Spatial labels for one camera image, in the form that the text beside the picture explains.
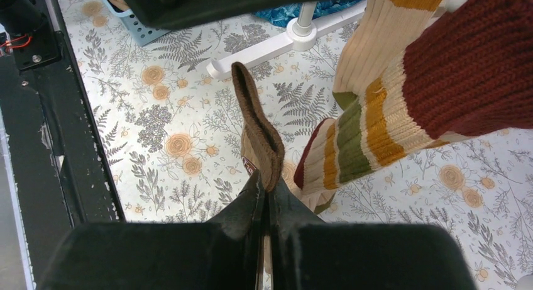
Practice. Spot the light blue sock basket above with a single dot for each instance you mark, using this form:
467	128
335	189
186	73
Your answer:
140	33

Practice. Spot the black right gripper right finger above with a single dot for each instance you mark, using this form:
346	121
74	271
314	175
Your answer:
308	253

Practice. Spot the red cuff multicolour sock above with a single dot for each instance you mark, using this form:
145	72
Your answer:
467	75
386	28

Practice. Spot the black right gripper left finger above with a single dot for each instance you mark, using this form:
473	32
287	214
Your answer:
224	252

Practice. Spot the tan brown cuff sock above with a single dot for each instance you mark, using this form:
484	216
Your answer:
260	134

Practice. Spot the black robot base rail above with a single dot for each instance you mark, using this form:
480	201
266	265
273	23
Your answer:
58	175

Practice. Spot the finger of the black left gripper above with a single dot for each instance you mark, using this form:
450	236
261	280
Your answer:
182	14

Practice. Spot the silver white drying rack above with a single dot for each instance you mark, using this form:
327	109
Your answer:
300	35

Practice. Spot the floral patterned table mat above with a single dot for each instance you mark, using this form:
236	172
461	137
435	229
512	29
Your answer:
172	138

